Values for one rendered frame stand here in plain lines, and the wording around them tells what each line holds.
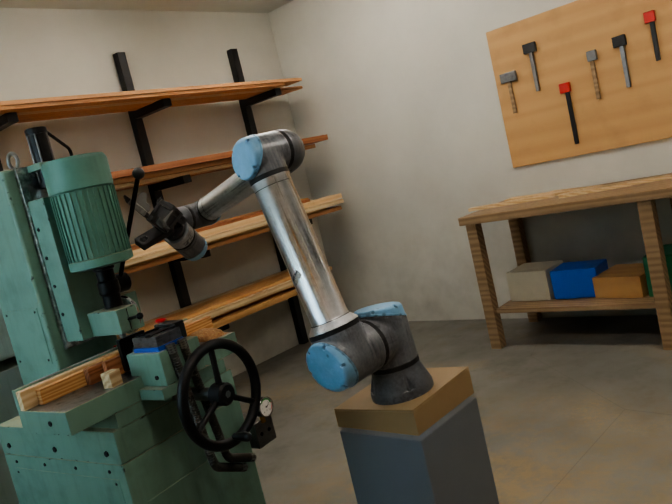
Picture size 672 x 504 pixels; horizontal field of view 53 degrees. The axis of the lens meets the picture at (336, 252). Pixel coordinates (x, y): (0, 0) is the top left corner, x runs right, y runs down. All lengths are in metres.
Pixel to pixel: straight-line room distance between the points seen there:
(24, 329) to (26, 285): 0.15
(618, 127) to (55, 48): 3.49
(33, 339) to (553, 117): 3.38
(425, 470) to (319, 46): 4.19
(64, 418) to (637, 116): 3.55
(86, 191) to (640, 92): 3.28
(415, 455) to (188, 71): 3.89
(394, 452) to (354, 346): 0.34
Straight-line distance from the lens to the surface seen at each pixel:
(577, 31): 4.49
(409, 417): 1.93
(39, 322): 2.16
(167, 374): 1.82
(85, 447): 1.97
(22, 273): 2.16
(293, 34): 5.80
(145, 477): 1.92
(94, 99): 4.21
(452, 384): 2.06
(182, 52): 5.31
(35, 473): 2.23
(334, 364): 1.82
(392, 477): 2.04
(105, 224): 1.96
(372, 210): 5.44
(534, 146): 4.63
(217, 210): 2.32
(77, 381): 1.96
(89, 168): 1.96
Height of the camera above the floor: 1.31
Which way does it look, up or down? 7 degrees down
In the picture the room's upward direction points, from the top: 13 degrees counter-clockwise
